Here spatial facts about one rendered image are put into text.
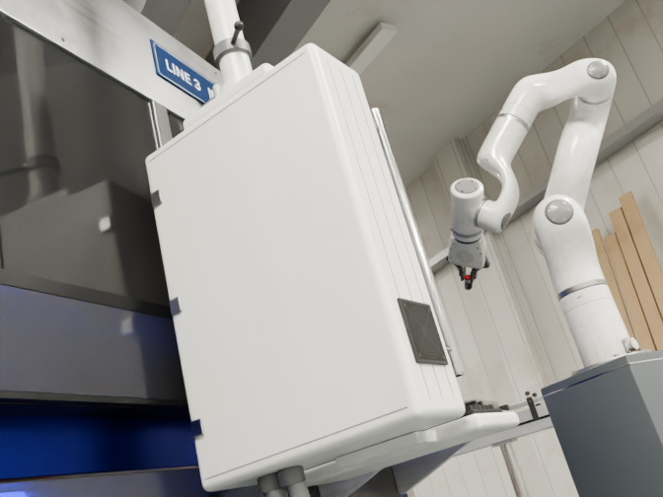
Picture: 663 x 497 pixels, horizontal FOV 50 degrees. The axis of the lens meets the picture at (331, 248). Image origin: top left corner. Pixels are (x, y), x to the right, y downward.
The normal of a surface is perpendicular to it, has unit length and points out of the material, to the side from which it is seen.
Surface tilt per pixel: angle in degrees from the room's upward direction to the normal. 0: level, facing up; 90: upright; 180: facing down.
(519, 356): 90
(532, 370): 90
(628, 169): 90
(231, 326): 90
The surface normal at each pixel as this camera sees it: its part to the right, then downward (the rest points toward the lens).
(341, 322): -0.57, -0.17
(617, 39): -0.82, 0.00
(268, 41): 0.25, 0.90
